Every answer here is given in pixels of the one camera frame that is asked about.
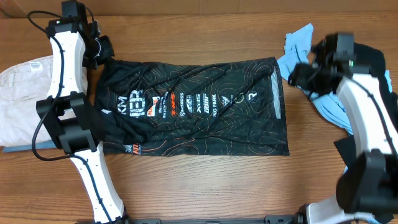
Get black printed cycling jersey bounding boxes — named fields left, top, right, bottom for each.
left=95, top=57, right=289, bottom=156

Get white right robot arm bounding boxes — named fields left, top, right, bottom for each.
left=288, top=61, right=397, bottom=223

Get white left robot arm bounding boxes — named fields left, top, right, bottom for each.
left=36, top=16, right=131, bottom=223

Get light blue shirt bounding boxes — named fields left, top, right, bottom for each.
left=276, top=23, right=392, bottom=174

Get plain black garment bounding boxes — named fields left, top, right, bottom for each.
left=334, top=43, right=397, bottom=171

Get beige folded trousers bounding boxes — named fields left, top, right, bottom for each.
left=1, top=56, right=60, bottom=149

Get blue denim jeans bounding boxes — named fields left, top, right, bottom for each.
left=2, top=141, right=56, bottom=152

